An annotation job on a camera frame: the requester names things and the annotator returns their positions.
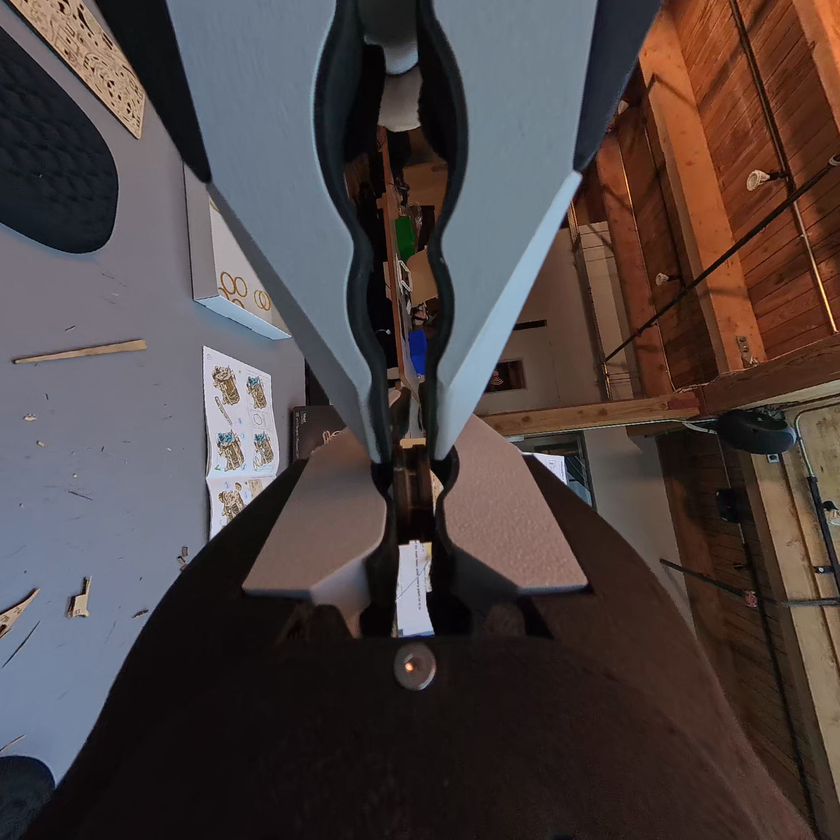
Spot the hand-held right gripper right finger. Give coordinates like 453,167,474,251
433,415,591,598

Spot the white printed sheet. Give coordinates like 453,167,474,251
395,451,571,637

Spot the plywood parts sheet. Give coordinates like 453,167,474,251
10,0,147,140

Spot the white cardboard box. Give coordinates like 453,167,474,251
184,161,293,341

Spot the slotted wooden scrap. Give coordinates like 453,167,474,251
0,588,40,641

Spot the black round wall device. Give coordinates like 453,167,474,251
712,408,798,457

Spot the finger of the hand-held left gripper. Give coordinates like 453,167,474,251
417,0,601,460
164,0,393,463

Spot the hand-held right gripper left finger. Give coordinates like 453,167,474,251
241,421,391,621

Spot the white instruction booklet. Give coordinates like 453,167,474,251
202,346,282,542

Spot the thin wooden stick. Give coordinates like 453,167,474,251
12,339,148,365

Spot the black model kit box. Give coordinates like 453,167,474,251
292,406,358,460

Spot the group of tan rubber bands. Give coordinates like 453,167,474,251
218,271,273,315

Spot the small wooden wheel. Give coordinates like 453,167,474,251
392,438,435,542

